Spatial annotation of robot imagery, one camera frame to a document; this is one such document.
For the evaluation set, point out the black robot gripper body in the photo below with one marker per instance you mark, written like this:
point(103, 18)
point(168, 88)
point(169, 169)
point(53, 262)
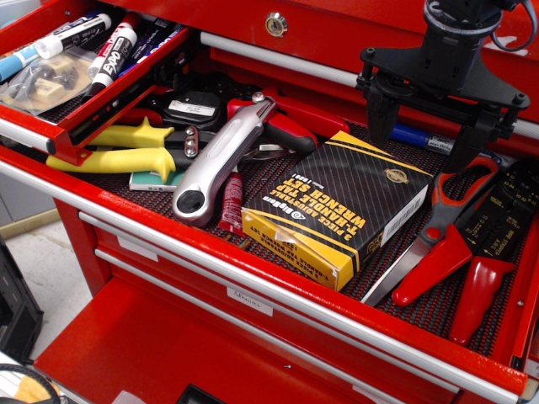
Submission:
point(446, 75)

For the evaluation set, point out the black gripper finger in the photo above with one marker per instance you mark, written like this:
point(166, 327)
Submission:
point(382, 108)
point(471, 139)

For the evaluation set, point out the red open middle drawer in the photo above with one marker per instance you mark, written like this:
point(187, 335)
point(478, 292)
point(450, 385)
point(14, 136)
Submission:
point(249, 320)

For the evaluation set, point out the red open drawer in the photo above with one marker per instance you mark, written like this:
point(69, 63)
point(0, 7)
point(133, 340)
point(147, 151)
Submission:
point(249, 320)
point(155, 346)

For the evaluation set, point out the black yellow wrench set box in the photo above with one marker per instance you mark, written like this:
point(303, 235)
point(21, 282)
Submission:
point(335, 208)

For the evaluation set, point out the silver box cutter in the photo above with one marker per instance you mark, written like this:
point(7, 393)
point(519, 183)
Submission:
point(195, 196)

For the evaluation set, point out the green white small box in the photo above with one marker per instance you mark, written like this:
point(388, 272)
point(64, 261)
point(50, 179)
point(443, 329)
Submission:
point(152, 181)

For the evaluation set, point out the red upper small drawer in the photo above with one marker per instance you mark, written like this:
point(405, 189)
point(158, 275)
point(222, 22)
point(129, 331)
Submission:
point(65, 131)

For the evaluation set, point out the red open bottom drawer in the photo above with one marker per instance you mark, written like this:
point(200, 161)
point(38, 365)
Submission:
point(155, 346)

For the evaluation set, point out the blue bic marker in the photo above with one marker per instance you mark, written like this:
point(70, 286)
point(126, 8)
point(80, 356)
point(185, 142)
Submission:
point(422, 139)

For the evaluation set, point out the red grey scissors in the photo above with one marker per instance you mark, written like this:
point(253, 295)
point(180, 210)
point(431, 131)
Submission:
point(444, 211)

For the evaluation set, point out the silver key lock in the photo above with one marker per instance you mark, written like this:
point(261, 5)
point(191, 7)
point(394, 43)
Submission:
point(276, 24)

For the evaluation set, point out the black plastic case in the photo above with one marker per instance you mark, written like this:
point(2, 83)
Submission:
point(203, 110)

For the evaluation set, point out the red tool chest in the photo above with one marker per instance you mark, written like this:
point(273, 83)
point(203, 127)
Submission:
point(329, 33)

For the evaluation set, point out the red threadlocker tube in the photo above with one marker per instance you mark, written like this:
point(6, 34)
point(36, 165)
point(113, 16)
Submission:
point(231, 214)

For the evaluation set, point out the blue dark marker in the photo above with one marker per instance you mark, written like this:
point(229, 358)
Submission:
point(152, 35)

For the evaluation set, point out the red expo marker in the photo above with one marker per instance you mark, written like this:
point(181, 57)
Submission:
point(106, 67)

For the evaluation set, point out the black expo marker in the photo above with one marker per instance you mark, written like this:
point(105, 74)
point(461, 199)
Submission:
point(54, 45)

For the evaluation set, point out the clear bag with hardware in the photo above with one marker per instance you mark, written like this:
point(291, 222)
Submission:
point(47, 83)

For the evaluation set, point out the light blue marker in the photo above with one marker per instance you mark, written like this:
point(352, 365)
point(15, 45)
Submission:
point(16, 61)

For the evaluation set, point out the black crate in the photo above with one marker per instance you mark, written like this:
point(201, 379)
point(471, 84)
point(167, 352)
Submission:
point(21, 317)

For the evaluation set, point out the red black handled tool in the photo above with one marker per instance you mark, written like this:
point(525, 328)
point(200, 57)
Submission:
point(296, 125)

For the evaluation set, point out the red handled wire stripper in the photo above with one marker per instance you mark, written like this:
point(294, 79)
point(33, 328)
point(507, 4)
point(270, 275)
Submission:
point(486, 242)

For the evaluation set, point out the yellow handled tin snips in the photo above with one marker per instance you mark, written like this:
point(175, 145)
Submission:
point(142, 148)

